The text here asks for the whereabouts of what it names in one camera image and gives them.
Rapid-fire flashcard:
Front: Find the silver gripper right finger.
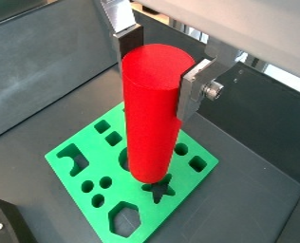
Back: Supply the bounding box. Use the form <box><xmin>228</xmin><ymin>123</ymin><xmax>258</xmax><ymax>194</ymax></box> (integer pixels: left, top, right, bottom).
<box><xmin>176</xmin><ymin>37</ymin><xmax>239</xmax><ymax>122</ymax></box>

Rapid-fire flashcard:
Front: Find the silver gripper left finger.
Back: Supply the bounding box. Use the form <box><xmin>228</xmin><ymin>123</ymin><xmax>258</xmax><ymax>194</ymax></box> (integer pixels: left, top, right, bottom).
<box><xmin>100</xmin><ymin>0</ymin><xmax>143</xmax><ymax>66</ymax></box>

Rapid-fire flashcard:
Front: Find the red cylinder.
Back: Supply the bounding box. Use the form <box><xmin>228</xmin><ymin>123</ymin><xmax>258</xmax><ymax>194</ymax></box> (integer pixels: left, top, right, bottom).
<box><xmin>121</xmin><ymin>44</ymin><xmax>194</xmax><ymax>183</ymax></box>

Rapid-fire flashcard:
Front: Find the green shape sorter board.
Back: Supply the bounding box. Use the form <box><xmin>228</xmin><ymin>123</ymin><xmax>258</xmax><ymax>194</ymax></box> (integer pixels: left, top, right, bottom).
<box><xmin>44</xmin><ymin>105</ymin><xmax>218</xmax><ymax>243</ymax></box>

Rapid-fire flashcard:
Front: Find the black device corner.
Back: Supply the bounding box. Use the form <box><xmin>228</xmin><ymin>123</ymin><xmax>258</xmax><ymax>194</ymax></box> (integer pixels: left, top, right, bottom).
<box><xmin>0</xmin><ymin>199</ymin><xmax>37</xmax><ymax>243</ymax></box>

